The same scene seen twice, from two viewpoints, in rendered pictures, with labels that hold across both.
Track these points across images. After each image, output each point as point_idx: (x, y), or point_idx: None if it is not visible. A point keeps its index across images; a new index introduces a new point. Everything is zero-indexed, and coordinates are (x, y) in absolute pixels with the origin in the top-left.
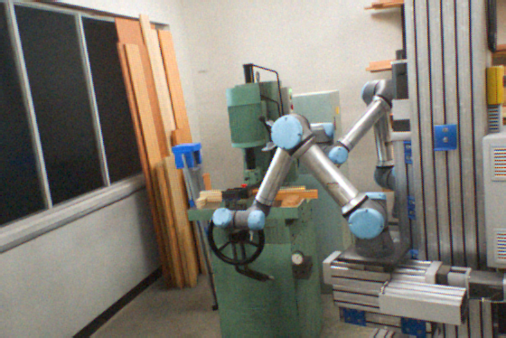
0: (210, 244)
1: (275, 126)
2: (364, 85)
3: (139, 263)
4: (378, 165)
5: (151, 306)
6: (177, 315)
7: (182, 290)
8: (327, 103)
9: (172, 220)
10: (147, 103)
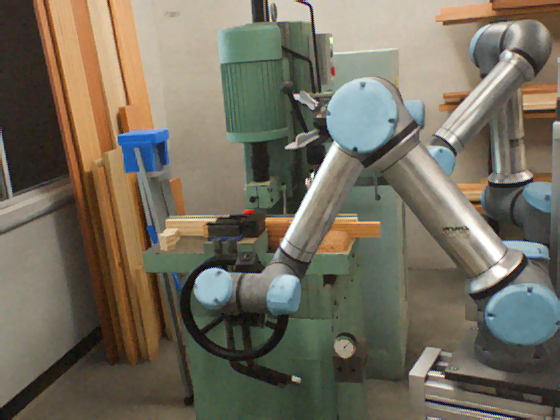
0: (186, 321)
1: (337, 100)
2: (478, 32)
3: (64, 323)
4: (494, 182)
5: (83, 395)
6: (126, 414)
7: (136, 367)
8: (385, 68)
9: (118, 256)
10: (78, 59)
